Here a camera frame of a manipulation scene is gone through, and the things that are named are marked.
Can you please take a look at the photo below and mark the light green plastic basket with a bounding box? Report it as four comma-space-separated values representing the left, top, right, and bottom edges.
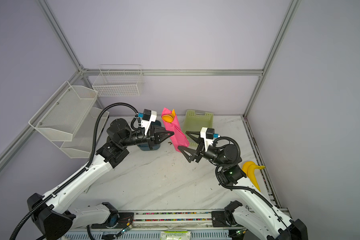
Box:
182, 110, 214, 134

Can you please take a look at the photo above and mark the green white label box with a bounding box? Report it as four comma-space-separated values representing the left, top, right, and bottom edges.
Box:
160, 231, 192, 240

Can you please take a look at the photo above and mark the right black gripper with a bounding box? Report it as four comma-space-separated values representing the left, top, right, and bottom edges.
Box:
177, 131, 226, 169

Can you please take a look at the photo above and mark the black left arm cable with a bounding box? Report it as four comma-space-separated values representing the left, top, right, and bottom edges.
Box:
8, 102, 140, 240

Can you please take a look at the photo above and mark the aluminium frame profile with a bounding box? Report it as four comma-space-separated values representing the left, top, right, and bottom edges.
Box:
0, 1, 301, 177

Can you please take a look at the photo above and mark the white perforated metal shelf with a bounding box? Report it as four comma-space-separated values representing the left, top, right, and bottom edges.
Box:
29, 82, 102, 159

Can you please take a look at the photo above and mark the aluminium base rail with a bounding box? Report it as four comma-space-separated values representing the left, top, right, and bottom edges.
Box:
62, 209, 252, 240

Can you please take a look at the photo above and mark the yellow plastic spoon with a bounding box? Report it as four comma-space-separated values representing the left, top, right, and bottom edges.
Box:
162, 114, 174, 123

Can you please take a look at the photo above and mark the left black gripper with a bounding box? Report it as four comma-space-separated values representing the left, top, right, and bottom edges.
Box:
121, 124, 174, 150

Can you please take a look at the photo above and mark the pink paper napkin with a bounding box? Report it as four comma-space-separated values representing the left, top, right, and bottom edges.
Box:
162, 108, 190, 153

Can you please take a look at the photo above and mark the teal plastic oval tub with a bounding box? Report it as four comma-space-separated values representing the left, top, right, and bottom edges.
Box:
138, 120, 162, 151

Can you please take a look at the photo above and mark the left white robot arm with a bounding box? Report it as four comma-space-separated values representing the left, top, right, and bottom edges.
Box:
27, 110, 174, 240

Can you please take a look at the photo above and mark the yellow bananas bunch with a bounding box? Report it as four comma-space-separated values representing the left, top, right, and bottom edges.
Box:
242, 161, 266, 191

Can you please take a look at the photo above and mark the white wire basket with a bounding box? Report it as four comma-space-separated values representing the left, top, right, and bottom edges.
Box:
92, 65, 144, 97

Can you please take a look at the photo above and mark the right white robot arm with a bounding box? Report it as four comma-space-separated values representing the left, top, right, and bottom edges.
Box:
178, 128, 308, 240

